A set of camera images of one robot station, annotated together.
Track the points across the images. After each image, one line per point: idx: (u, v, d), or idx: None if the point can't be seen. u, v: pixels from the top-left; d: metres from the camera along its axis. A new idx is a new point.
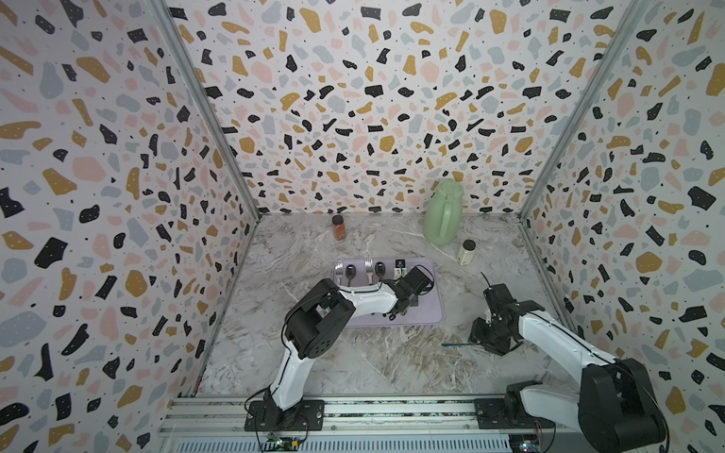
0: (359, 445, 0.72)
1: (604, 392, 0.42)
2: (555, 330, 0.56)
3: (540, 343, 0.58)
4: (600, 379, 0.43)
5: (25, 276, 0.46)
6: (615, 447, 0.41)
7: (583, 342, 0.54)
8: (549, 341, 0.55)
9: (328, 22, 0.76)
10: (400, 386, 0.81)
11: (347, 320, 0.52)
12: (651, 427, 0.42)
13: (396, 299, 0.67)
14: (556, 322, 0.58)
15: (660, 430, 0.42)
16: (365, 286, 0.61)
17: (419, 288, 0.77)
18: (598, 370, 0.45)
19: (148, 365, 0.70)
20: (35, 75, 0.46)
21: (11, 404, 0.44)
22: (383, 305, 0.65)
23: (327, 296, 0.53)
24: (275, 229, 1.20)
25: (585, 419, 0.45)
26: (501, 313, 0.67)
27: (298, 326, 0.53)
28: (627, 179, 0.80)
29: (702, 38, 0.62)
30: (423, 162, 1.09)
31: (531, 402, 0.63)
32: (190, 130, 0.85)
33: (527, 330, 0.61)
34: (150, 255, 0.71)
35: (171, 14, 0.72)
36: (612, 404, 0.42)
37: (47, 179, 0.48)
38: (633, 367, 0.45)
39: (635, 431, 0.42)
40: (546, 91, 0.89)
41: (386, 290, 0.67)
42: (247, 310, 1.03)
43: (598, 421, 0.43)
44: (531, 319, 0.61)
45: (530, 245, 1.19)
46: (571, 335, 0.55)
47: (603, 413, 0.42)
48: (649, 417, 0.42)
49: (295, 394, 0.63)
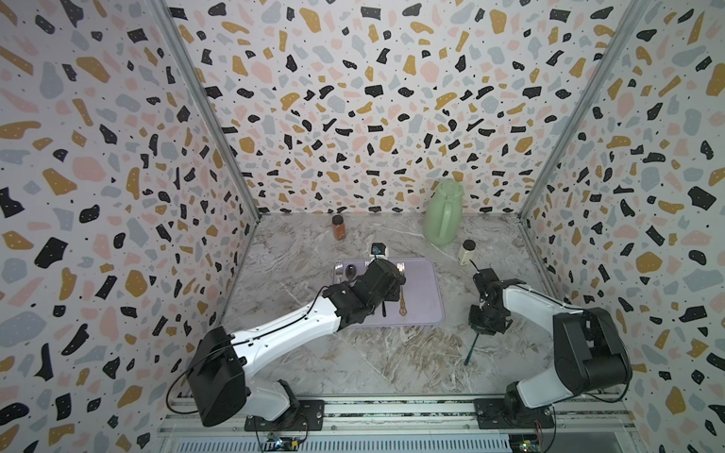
0: (359, 445, 0.72)
1: (572, 336, 0.47)
2: (532, 295, 0.62)
3: (520, 311, 0.63)
4: (569, 325, 0.48)
5: (25, 276, 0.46)
6: (581, 386, 0.45)
7: (558, 301, 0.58)
8: (528, 306, 0.60)
9: (328, 22, 0.76)
10: (399, 386, 0.81)
11: (242, 387, 0.41)
12: (617, 367, 0.46)
13: (338, 321, 0.52)
14: (535, 290, 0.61)
15: (626, 371, 0.46)
16: (278, 324, 0.48)
17: (381, 285, 0.59)
18: (566, 317, 0.50)
19: (148, 365, 0.70)
20: (35, 75, 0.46)
21: (11, 404, 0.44)
22: (320, 329, 0.51)
23: (217, 349, 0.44)
24: (275, 229, 1.20)
25: (557, 369, 0.50)
26: (487, 290, 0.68)
27: (195, 389, 0.44)
28: (627, 179, 0.80)
29: (702, 38, 0.62)
30: (423, 162, 1.09)
31: (528, 400, 0.64)
32: (190, 130, 0.85)
33: (511, 301, 0.66)
34: (150, 255, 0.71)
35: (171, 14, 0.72)
36: (580, 347, 0.47)
37: (47, 179, 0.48)
38: (599, 313, 0.50)
39: (600, 367, 0.46)
40: (546, 91, 0.89)
41: (318, 314, 0.51)
42: (247, 310, 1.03)
43: (566, 366, 0.48)
44: (513, 289, 0.67)
45: (530, 246, 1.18)
46: (547, 298, 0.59)
47: (572, 357, 0.46)
48: (615, 358, 0.46)
49: (280, 400, 0.61)
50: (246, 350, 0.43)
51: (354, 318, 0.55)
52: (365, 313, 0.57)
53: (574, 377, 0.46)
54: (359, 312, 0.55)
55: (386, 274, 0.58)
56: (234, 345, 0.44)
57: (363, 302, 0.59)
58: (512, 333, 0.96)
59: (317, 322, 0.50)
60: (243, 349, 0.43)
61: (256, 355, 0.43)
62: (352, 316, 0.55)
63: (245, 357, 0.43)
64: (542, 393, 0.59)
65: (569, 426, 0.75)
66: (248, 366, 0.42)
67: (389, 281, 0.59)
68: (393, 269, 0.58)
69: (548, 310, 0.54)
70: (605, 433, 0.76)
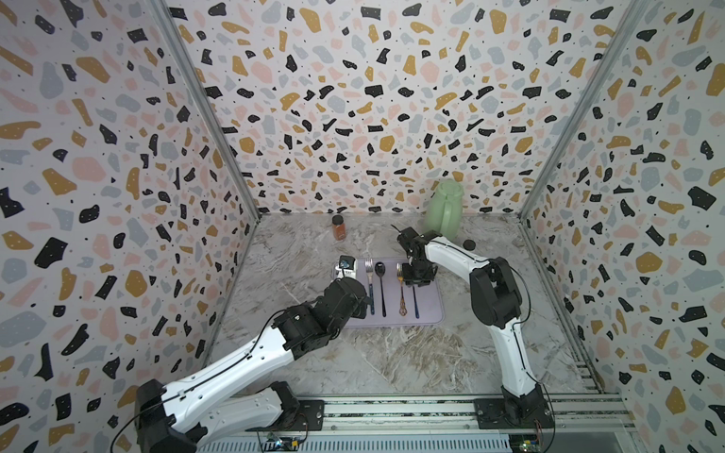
0: (359, 445, 0.72)
1: (483, 286, 0.59)
2: (449, 249, 0.71)
3: (440, 263, 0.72)
4: (480, 277, 0.59)
5: (25, 276, 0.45)
6: (490, 320, 0.60)
7: (469, 254, 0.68)
8: (447, 260, 0.70)
9: (328, 22, 0.76)
10: (399, 386, 0.81)
11: (177, 444, 0.39)
12: (514, 298, 0.62)
13: (290, 353, 0.48)
14: (451, 243, 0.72)
15: (518, 297, 0.62)
16: (218, 368, 0.44)
17: (343, 309, 0.54)
18: (479, 273, 0.61)
19: (147, 365, 0.70)
20: (35, 75, 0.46)
21: (11, 404, 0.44)
22: (265, 367, 0.46)
23: (145, 408, 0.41)
24: (275, 229, 1.20)
25: (475, 310, 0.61)
26: (412, 246, 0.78)
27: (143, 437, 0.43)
28: (627, 180, 0.79)
29: (702, 38, 0.62)
30: (423, 162, 1.09)
31: (519, 391, 0.65)
32: (190, 130, 0.85)
33: (431, 254, 0.75)
34: (150, 255, 0.71)
35: (171, 15, 0.72)
36: (489, 293, 0.59)
37: (47, 179, 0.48)
38: (501, 262, 0.62)
39: (503, 304, 0.61)
40: (546, 91, 0.89)
41: (263, 351, 0.47)
42: (247, 310, 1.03)
43: (484, 310, 0.61)
44: (433, 245, 0.75)
45: (530, 246, 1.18)
46: (460, 251, 0.70)
47: (486, 300, 0.59)
48: (511, 293, 0.61)
49: (269, 410, 0.60)
50: (177, 405, 0.40)
51: (311, 344, 0.50)
52: (324, 340, 0.52)
53: (488, 315, 0.60)
54: (317, 339, 0.50)
55: (349, 295, 0.52)
56: (163, 402, 0.41)
57: (323, 327, 0.54)
58: None
59: (261, 360, 0.46)
60: (173, 406, 0.40)
61: (186, 412, 0.40)
62: (309, 343, 0.49)
63: (175, 415, 0.40)
64: (515, 369, 0.64)
65: (568, 426, 0.75)
66: (178, 424, 0.39)
67: (352, 304, 0.53)
68: (357, 291, 0.53)
69: (463, 263, 0.66)
70: (605, 434, 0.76)
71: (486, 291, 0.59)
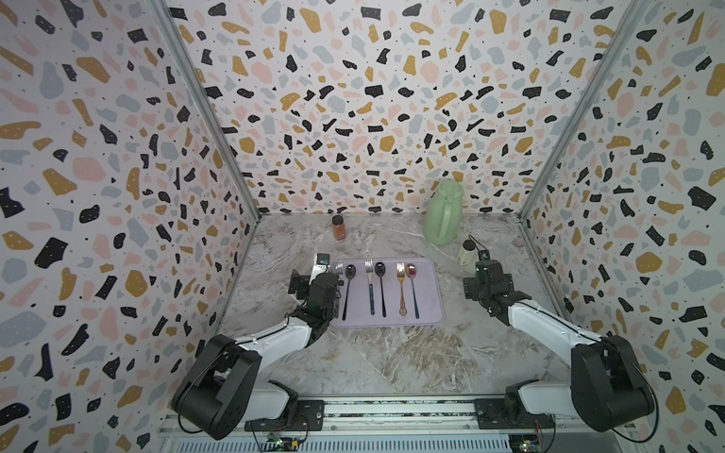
0: (360, 445, 0.72)
1: (593, 371, 0.44)
2: (542, 317, 0.58)
3: (531, 330, 0.59)
4: (590, 359, 0.44)
5: (25, 276, 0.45)
6: (603, 422, 0.42)
7: (571, 327, 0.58)
8: (538, 327, 0.57)
9: (328, 22, 0.76)
10: (399, 386, 0.81)
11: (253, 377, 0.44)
12: (640, 401, 0.43)
13: (307, 336, 0.62)
14: (545, 310, 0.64)
15: (646, 402, 0.43)
16: (267, 329, 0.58)
17: (327, 297, 0.69)
18: (585, 350, 0.46)
19: (148, 365, 0.70)
20: (35, 75, 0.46)
21: (11, 404, 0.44)
22: (296, 339, 0.59)
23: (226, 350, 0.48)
24: (275, 229, 1.20)
25: (577, 401, 0.47)
26: (493, 305, 0.68)
27: (195, 408, 0.42)
28: (627, 180, 0.79)
29: (702, 38, 0.62)
30: (423, 162, 1.09)
31: (531, 408, 0.64)
32: (190, 130, 0.85)
33: (519, 320, 0.62)
34: (150, 255, 0.71)
35: (171, 15, 0.72)
36: (601, 382, 0.43)
37: (47, 179, 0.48)
38: (618, 345, 0.46)
39: (622, 403, 0.43)
40: (546, 91, 0.89)
41: (296, 323, 0.62)
42: (247, 310, 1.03)
43: (592, 404, 0.44)
44: (520, 309, 0.62)
45: (530, 246, 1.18)
46: (557, 321, 0.56)
47: (593, 391, 0.43)
48: (636, 391, 0.44)
49: (278, 394, 0.61)
50: (254, 346, 0.49)
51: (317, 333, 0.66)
52: (325, 326, 0.68)
53: (598, 413, 0.43)
54: (320, 327, 0.67)
55: (328, 287, 0.67)
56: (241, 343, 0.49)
57: (319, 316, 0.70)
58: (512, 334, 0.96)
59: (297, 328, 0.60)
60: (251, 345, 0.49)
61: (263, 349, 0.49)
62: (317, 331, 0.66)
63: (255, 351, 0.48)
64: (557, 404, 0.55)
65: (568, 426, 0.75)
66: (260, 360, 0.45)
67: (331, 291, 0.68)
68: (331, 281, 0.68)
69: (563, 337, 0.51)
70: (605, 434, 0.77)
71: (596, 377, 0.44)
